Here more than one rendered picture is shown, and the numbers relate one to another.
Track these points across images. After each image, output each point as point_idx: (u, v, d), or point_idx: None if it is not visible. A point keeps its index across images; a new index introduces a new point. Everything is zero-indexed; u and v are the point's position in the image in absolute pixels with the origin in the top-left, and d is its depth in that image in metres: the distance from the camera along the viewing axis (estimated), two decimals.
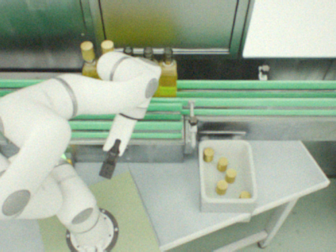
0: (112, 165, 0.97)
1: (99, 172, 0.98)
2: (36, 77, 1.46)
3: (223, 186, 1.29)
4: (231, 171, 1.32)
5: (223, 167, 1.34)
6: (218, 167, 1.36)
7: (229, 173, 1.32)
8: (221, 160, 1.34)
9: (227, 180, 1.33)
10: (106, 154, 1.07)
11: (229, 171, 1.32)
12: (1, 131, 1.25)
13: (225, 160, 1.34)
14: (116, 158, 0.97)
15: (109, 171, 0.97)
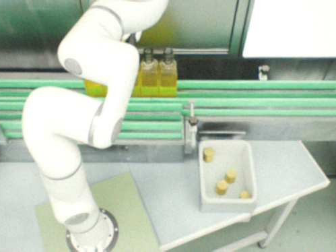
0: None
1: None
2: (36, 77, 1.46)
3: (223, 186, 1.29)
4: (231, 171, 1.32)
5: None
6: None
7: (229, 173, 1.32)
8: None
9: (227, 180, 1.34)
10: None
11: (229, 171, 1.32)
12: (1, 131, 1.25)
13: (126, 38, 1.15)
14: (133, 42, 1.11)
15: None
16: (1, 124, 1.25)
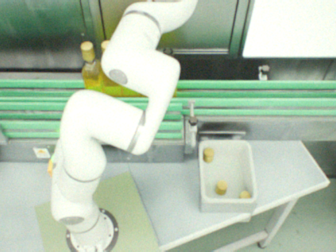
0: None
1: None
2: (36, 77, 1.46)
3: (223, 186, 1.29)
4: None
5: None
6: None
7: None
8: None
9: None
10: None
11: None
12: (1, 131, 1.25)
13: None
14: None
15: None
16: (1, 124, 1.25)
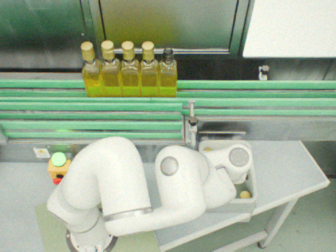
0: None
1: None
2: (36, 77, 1.46)
3: None
4: (145, 45, 1.16)
5: (133, 47, 1.17)
6: (131, 54, 1.17)
7: (148, 47, 1.15)
8: (126, 46, 1.15)
9: (152, 55, 1.18)
10: None
11: (145, 46, 1.15)
12: (1, 131, 1.25)
13: (127, 42, 1.16)
14: None
15: None
16: (1, 124, 1.25)
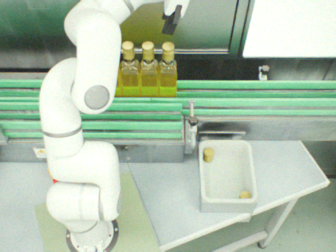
0: (174, 25, 1.05)
1: (161, 31, 1.07)
2: (36, 77, 1.46)
3: (170, 45, 1.16)
4: (145, 45, 1.16)
5: (133, 47, 1.17)
6: (131, 54, 1.17)
7: (148, 47, 1.15)
8: (126, 46, 1.15)
9: (152, 55, 1.18)
10: (163, 13, 1.10)
11: (145, 46, 1.15)
12: (1, 131, 1.25)
13: (127, 42, 1.16)
14: None
15: (172, 29, 1.06)
16: (1, 124, 1.25)
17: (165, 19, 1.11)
